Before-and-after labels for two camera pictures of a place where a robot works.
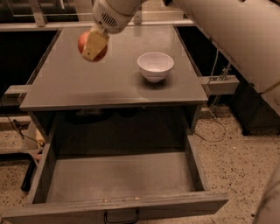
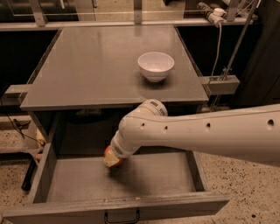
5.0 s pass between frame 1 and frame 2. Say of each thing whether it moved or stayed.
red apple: moved
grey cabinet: stayed
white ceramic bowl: stayed
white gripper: moved
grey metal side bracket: stayed
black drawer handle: stayed
